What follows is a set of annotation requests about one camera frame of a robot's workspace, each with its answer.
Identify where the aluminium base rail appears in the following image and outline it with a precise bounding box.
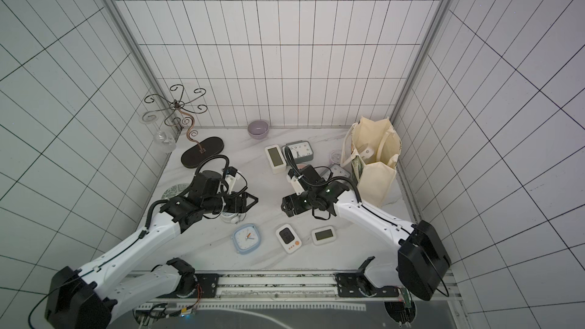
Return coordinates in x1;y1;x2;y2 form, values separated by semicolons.
93;268;463;314

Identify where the white orange digital timer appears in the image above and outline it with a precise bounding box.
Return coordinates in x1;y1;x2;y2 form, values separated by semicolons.
275;224;303;254

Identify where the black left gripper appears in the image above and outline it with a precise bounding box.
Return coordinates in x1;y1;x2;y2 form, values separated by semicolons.
203;191;258;214

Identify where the grey square alarm clock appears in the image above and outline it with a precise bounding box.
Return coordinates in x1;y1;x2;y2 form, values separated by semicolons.
329;164;351;178

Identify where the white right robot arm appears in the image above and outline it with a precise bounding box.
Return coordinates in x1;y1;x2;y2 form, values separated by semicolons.
281;165;452;301

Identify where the purple ceramic bowl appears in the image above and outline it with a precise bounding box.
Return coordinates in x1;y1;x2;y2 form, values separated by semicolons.
247;120;270;140

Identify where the white digital thermometer clock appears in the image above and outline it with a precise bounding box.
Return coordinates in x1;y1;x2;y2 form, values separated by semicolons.
311;225;337;246

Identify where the cream canvas floral tote bag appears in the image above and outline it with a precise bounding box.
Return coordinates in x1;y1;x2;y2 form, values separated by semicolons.
341;117;402;207

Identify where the metal jewelry tree stand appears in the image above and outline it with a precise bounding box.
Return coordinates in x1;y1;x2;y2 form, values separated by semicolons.
141;84;225;169

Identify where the green patterned coaster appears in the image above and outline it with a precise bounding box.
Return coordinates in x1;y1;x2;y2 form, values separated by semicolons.
161;184;189;200

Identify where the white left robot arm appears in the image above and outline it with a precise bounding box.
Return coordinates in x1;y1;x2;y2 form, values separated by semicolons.
44;167;258;328

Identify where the blue square alarm clock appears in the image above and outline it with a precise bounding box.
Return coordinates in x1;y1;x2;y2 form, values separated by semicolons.
232;224;261;254

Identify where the lilac round alarm clock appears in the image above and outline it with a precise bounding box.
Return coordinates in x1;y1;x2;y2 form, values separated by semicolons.
329;149;342;165

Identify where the green rectangular alarm clock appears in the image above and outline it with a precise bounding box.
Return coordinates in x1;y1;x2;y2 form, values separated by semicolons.
283;140;314;164

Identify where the white twin-bell alarm clock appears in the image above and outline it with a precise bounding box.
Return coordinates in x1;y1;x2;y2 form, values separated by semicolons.
220;212;247;225

